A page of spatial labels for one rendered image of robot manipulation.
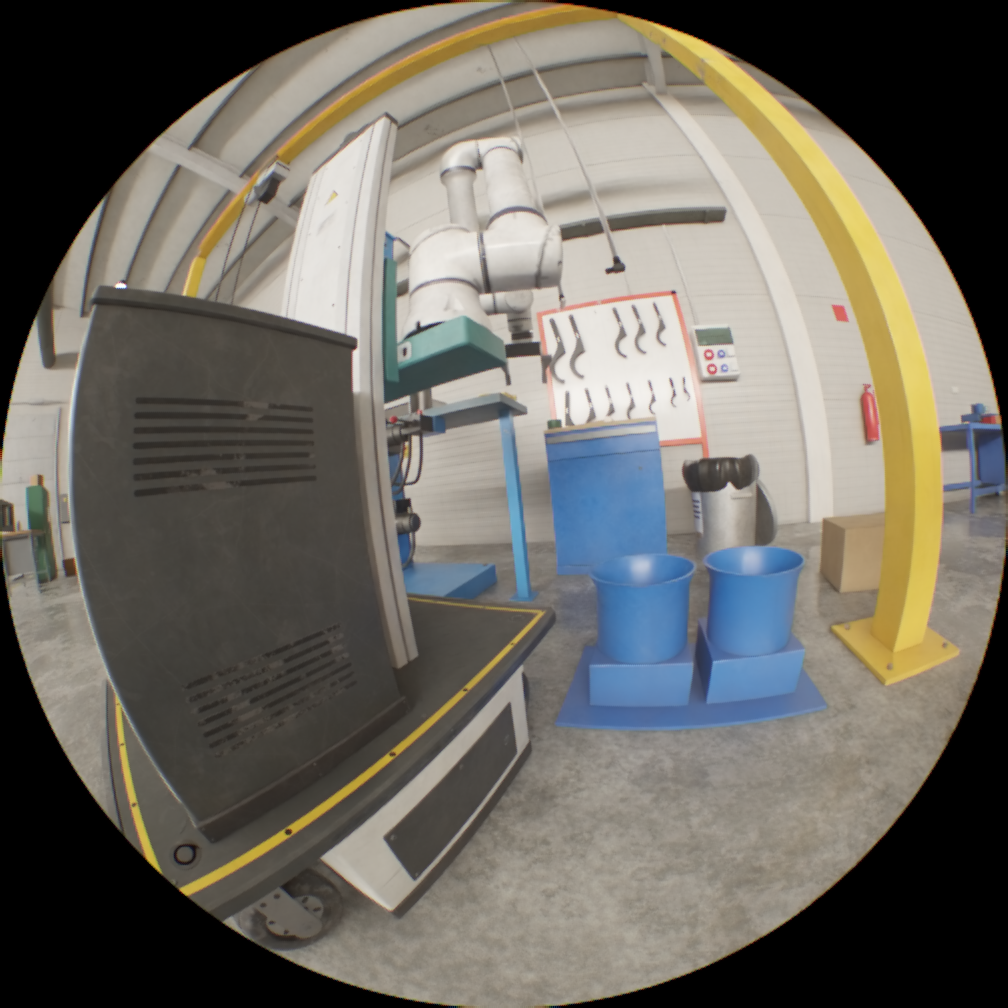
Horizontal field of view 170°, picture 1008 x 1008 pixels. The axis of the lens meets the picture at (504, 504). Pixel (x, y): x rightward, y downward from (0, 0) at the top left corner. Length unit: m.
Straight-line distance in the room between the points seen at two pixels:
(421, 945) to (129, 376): 0.76
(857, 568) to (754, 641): 1.03
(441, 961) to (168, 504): 0.66
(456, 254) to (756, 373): 3.23
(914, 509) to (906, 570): 0.18
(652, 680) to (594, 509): 1.40
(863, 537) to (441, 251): 1.88
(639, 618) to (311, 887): 0.83
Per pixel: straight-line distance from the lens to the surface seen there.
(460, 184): 1.22
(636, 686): 0.94
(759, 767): 0.87
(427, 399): 1.88
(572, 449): 2.13
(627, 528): 2.12
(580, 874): 0.68
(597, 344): 3.49
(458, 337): 0.61
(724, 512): 2.23
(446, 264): 0.74
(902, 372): 1.23
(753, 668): 0.97
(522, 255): 0.74
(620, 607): 0.85
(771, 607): 0.91
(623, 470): 2.09
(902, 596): 1.29
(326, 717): 0.43
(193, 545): 0.34
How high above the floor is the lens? 0.63
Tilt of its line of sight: 3 degrees down
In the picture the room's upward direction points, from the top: 6 degrees counter-clockwise
